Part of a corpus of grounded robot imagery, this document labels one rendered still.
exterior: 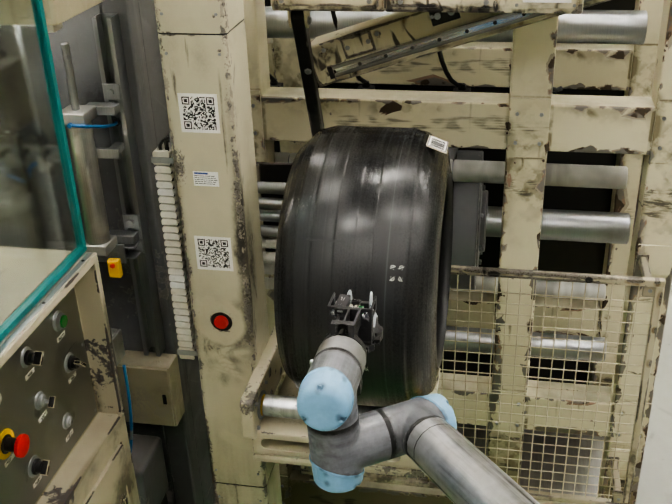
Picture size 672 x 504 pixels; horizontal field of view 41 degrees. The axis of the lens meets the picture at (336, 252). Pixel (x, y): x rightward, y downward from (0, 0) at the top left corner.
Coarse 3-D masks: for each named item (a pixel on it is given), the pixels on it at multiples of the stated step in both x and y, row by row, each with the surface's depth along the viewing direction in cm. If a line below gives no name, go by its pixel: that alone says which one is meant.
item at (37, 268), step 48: (0, 0) 137; (0, 48) 138; (48, 48) 151; (0, 96) 138; (48, 96) 153; (0, 144) 139; (48, 144) 154; (0, 192) 140; (48, 192) 155; (0, 240) 141; (48, 240) 156; (0, 288) 142; (48, 288) 155; (0, 336) 141
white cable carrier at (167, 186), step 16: (160, 176) 173; (160, 192) 174; (176, 192) 178; (160, 208) 176; (176, 208) 176; (176, 224) 177; (176, 240) 179; (176, 256) 180; (176, 272) 182; (176, 288) 184; (176, 304) 186; (176, 320) 188; (192, 320) 189; (192, 336) 190
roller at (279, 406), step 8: (264, 400) 184; (272, 400) 183; (280, 400) 183; (288, 400) 183; (296, 400) 183; (264, 408) 183; (272, 408) 183; (280, 408) 183; (288, 408) 182; (296, 408) 182; (360, 408) 180; (368, 408) 180; (376, 408) 180; (272, 416) 184; (280, 416) 183; (288, 416) 183; (296, 416) 182
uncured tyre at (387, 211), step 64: (384, 128) 173; (320, 192) 158; (384, 192) 156; (448, 192) 189; (320, 256) 155; (384, 256) 153; (448, 256) 198; (320, 320) 157; (384, 320) 154; (384, 384) 162
